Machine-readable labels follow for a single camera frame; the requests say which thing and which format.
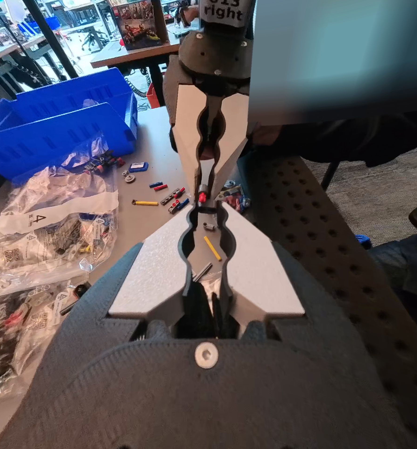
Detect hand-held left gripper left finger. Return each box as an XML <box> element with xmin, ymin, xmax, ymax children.
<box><xmin>108</xmin><ymin>203</ymin><xmax>216</xmax><ymax>339</ymax></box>

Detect small bag red blue parts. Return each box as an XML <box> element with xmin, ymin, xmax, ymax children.
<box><xmin>214</xmin><ymin>179</ymin><xmax>252</xmax><ymax>213</ymax></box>

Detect wooden background desk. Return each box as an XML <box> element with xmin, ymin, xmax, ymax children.
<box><xmin>90</xmin><ymin>33</ymin><xmax>181</xmax><ymax>69</ymax></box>

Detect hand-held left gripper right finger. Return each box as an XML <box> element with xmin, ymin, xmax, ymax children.
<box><xmin>212</xmin><ymin>202</ymin><xmax>306</xmax><ymax>339</ymax></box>

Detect red plastic crate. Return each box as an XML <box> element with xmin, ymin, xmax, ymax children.
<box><xmin>146</xmin><ymin>83</ymin><xmax>160</xmax><ymax>110</ymax></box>

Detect crumpled clear plastic bag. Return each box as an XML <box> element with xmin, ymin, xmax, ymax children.
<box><xmin>12</xmin><ymin>133</ymin><xmax>125</xmax><ymax>190</ymax></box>

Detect black perforated panel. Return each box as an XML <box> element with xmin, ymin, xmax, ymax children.
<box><xmin>236</xmin><ymin>155</ymin><xmax>417</xmax><ymax>449</ymax></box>

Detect black orange lego assembly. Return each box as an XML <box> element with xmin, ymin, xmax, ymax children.
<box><xmin>58</xmin><ymin>283</ymin><xmax>92</xmax><ymax>315</ymax></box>

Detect person's leg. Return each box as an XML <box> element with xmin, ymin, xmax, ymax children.
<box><xmin>369</xmin><ymin>200</ymin><xmax>417</xmax><ymax>300</ymax></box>

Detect grey lego axle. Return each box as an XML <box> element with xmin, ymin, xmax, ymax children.
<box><xmin>193</xmin><ymin>263</ymin><xmax>213</xmax><ymax>282</ymax></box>

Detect red lego set box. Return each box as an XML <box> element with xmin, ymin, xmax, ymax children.
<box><xmin>111</xmin><ymin>0</ymin><xmax>171</xmax><ymax>50</ymax></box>

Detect dark grey lego plate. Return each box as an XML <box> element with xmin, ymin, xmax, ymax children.
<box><xmin>160</xmin><ymin>187</ymin><xmax>190</xmax><ymax>214</ymax></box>

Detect person's right forearm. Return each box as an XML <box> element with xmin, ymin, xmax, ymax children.
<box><xmin>279</xmin><ymin>112</ymin><xmax>417</xmax><ymax>168</ymax></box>

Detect yellow lego axle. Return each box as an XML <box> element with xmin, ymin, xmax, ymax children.
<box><xmin>203</xmin><ymin>235</ymin><xmax>222</xmax><ymax>262</ymax></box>

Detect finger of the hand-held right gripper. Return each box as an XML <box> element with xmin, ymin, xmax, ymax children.
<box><xmin>208</xmin><ymin>93</ymin><xmax>250</xmax><ymax>198</ymax></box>
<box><xmin>171</xmin><ymin>83</ymin><xmax>210</xmax><ymax>198</ymax></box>

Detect blue plastic bin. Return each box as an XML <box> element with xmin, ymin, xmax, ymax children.
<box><xmin>0</xmin><ymin>67</ymin><xmax>139</xmax><ymax>180</ymax></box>

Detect clear bag black orange parts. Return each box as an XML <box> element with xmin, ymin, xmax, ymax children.
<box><xmin>0</xmin><ymin>281</ymin><xmax>90</xmax><ymax>398</ymax></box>

